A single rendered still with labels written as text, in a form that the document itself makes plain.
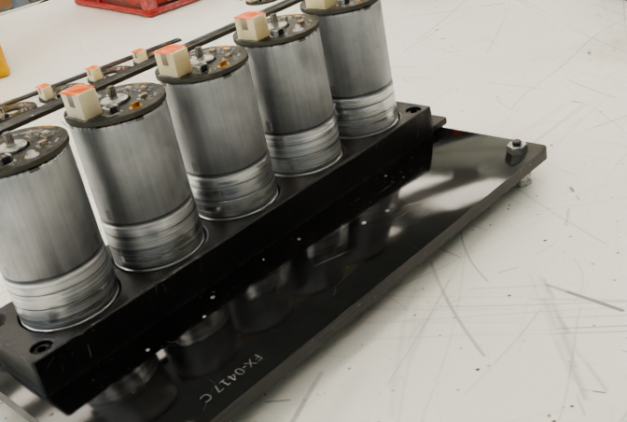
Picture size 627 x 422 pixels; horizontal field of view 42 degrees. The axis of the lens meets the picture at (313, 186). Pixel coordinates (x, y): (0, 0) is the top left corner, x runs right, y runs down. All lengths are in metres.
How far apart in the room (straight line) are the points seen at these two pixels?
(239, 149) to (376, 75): 0.06
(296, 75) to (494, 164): 0.07
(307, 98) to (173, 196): 0.05
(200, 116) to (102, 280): 0.05
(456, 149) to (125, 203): 0.11
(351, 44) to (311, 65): 0.02
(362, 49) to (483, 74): 0.11
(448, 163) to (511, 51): 0.13
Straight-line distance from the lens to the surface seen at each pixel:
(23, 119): 0.21
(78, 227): 0.19
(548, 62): 0.36
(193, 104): 0.21
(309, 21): 0.24
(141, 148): 0.20
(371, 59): 0.25
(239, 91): 0.21
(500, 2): 0.46
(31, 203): 0.19
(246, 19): 0.23
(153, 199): 0.20
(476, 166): 0.25
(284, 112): 0.23
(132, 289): 0.21
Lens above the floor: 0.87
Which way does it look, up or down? 26 degrees down
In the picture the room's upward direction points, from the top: 12 degrees counter-clockwise
